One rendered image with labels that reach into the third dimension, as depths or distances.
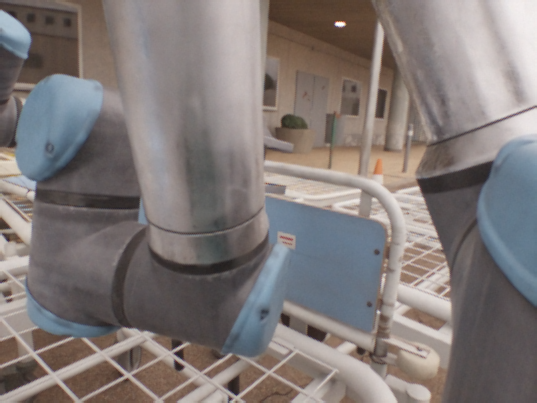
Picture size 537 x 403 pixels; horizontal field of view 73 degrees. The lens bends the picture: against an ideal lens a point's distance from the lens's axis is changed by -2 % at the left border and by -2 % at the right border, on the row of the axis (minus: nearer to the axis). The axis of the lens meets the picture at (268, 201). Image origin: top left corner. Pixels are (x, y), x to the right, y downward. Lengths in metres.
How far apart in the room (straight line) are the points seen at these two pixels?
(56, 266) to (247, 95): 0.22
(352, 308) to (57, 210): 0.49
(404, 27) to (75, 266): 0.31
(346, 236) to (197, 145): 0.46
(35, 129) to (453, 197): 0.33
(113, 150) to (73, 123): 0.04
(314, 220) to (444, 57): 0.42
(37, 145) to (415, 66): 0.30
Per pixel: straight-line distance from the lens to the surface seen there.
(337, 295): 0.68
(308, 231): 0.67
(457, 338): 0.19
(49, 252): 0.35
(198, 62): 0.20
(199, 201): 0.22
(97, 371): 1.48
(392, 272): 0.62
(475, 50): 0.30
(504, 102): 0.30
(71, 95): 0.33
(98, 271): 0.32
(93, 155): 0.33
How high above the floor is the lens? 0.86
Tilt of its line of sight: 13 degrees down
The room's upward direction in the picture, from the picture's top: 4 degrees clockwise
